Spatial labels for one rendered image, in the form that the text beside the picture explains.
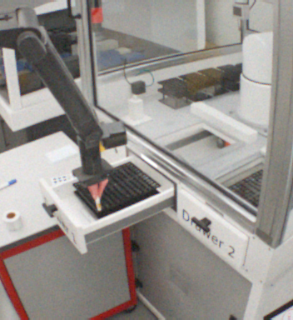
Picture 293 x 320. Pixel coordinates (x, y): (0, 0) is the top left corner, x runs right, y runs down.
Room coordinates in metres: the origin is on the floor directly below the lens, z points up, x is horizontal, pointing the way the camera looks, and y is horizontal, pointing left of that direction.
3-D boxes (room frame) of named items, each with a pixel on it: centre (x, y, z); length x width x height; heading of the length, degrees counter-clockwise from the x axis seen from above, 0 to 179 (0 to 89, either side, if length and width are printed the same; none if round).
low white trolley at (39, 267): (1.32, 0.47, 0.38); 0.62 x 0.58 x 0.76; 33
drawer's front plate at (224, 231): (0.88, -0.17, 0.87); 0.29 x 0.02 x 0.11; 33
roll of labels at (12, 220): (1.05, 0.48, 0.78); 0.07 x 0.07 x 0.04
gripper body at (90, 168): (0.95, 0.15, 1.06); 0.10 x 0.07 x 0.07; 122
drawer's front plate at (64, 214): (0.97, 0.27, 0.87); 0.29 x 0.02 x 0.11; 33
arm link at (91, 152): (0.95, 0.14, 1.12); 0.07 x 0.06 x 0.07; 110
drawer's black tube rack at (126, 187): (1.08, 0.10, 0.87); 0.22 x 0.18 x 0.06; 123
